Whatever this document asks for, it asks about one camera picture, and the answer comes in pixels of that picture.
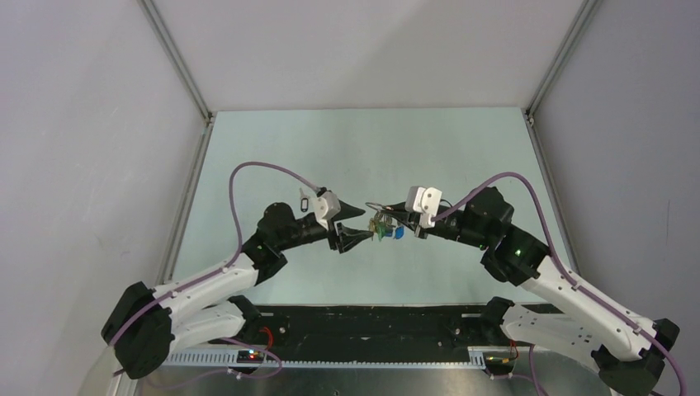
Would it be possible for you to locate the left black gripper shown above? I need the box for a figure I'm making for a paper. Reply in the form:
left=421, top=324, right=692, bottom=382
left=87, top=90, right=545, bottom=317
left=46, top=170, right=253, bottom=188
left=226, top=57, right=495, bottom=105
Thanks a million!
left=277, top=200, right=372, bottom=253

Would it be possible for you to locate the keyring with coloured keys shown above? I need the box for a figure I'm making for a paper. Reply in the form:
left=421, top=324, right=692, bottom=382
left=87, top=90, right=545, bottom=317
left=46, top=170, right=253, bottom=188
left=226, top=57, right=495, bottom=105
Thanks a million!
left=365, top=202, right=405, bottom=242

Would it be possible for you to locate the black headed silver key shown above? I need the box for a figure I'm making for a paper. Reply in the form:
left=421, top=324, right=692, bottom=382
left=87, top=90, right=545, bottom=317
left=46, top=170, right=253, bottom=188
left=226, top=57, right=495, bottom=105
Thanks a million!
left=299, top=188, right=310, bottom=213

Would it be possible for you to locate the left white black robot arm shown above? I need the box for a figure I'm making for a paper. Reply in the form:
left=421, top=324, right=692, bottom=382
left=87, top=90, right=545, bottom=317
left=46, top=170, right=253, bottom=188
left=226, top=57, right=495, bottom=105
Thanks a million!
left=101, top=202, right=371, bottom=380

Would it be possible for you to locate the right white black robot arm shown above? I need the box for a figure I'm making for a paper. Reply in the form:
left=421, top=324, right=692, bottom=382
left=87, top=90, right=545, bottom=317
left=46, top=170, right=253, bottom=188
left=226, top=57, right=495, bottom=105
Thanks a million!
left=376, top=187, right=679, bottom=395

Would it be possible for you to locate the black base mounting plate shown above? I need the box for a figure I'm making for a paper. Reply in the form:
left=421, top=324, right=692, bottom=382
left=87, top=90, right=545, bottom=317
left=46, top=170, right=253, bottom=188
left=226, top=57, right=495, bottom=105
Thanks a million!
left=207, top=304, right=589, bottom=364

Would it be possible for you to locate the left controller board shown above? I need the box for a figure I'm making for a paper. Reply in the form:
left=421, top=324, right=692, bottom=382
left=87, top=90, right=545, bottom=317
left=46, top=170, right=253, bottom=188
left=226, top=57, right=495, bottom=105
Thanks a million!
left=235, top=349, right=266, bottom=365

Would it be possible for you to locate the controller board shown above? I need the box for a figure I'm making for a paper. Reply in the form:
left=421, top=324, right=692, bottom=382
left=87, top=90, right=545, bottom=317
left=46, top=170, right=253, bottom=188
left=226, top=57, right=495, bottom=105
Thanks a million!
left=484, top=356, right=518, bottom=366
left=235, top=349, right=266, bottom=365

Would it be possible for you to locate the right controller board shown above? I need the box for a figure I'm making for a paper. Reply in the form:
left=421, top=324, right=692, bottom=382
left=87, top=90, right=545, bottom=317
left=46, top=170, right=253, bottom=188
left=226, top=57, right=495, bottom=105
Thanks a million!
left=484, top=356, right=518, bottom=366

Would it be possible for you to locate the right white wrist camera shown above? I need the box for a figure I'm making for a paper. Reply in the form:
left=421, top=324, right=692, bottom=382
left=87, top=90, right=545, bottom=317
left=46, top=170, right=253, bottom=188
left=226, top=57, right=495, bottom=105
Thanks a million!
left=404, top=186, right=442, bottom=229

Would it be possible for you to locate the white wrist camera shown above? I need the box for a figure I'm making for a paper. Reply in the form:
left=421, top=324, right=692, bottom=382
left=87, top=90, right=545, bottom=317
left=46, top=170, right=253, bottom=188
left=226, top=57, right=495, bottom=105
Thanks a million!
left=310, top=190, right=341, bottom=230
left=404, top=186, right=442, bottom=229

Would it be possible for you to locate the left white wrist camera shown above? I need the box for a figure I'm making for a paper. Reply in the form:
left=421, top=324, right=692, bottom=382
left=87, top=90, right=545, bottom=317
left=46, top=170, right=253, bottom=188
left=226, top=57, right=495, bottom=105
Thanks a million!
left=310, top=190, right=341, bottom=230

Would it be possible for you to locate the aluminium frame rail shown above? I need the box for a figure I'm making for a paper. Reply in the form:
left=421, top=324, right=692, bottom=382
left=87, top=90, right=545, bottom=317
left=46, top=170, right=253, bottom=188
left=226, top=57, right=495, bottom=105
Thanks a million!
left=124, top=311, right=622, bottom=368

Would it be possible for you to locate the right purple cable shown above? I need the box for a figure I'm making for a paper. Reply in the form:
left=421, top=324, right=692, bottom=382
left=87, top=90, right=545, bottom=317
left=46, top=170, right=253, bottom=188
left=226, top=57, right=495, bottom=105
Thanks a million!
left=432, top=171, right=688, bottom=396

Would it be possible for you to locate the purple cable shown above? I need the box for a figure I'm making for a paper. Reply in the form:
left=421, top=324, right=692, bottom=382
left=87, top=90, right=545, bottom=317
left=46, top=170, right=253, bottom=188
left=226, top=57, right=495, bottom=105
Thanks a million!
left=432, top=171, right=688, bottom=396
left=106, top=161, right=324, bottom=380

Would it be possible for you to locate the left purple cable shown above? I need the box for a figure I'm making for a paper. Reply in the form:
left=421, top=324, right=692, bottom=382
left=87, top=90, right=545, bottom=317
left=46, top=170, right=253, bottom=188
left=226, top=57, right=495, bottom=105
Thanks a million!
left=106, top=161, right=324, bottom=380

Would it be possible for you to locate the right aluminium corner post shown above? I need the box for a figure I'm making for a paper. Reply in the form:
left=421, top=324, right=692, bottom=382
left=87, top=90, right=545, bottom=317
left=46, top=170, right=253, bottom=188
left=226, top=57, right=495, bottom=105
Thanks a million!
left=524, top=0, right=603, bottom=120

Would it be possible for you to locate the aluminium corner post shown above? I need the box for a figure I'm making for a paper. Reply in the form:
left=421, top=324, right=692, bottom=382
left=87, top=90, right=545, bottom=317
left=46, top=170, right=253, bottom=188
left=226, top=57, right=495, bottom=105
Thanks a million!
left=137, top=0, right=213, bottom=125
left=524, top=0, right=603, bottom=120

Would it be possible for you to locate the left aluminium corner post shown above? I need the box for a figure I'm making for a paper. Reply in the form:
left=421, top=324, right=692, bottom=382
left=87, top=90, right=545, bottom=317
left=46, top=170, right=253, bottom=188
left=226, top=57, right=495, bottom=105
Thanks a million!
left=137, top=0, right=213, bottom=125

